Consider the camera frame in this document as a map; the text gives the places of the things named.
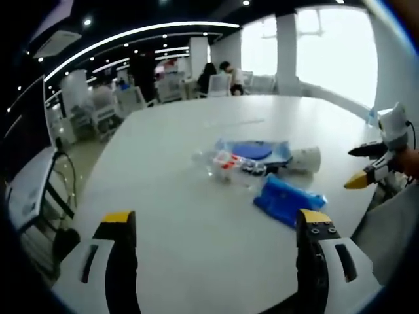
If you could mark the clear bag with blue disc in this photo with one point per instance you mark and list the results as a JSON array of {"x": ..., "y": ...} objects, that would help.
[{"x": 258, "y": 151}]

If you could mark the clear water bottle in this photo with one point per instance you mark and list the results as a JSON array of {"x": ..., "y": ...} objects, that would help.
[{"x": 371, "y": 115}]

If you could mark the white side desk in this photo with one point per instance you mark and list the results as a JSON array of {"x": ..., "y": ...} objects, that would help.
[{"x": 27, "y": 193}]

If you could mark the white paper cup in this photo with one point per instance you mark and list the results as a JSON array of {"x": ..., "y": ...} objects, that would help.
[{"x": 306, "y": 159}]

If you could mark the white office chair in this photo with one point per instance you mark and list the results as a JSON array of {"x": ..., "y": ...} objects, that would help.
[
  {"x": 101, "y": 112},
  {"x": 219, "y": 85},
  {"x": 129, "y": 101}
]

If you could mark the clear bag with small items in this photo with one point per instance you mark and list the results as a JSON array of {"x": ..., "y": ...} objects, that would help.
[{"x": 226, "y": 165}]

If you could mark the person's right hand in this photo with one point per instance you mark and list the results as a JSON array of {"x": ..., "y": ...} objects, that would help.
[{"x": 409, "y": 163}]

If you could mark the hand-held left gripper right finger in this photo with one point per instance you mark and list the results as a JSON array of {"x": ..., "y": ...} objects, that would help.
[{"x": 330, "y": 261}]

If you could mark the ceiling air conditioner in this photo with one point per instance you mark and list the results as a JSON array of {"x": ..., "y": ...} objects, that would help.
[{"x": 57, "y": 44}]

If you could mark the white table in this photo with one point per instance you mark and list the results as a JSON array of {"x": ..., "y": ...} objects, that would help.
[{"x": 183, "y": 196}]

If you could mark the person's light grey clothing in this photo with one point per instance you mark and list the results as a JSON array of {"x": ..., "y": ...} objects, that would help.
[{"x": 389, "y": 235}]

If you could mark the blue plastic packet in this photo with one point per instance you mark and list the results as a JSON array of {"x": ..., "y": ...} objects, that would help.
[{"x": 284, "y": 201}]

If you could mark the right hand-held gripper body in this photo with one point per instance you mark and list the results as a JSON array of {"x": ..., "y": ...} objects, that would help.
[{"x": 394, "y": 126}]

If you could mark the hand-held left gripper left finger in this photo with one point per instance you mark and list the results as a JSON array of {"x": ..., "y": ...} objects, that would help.
[{"x": 98, "y": 261}]

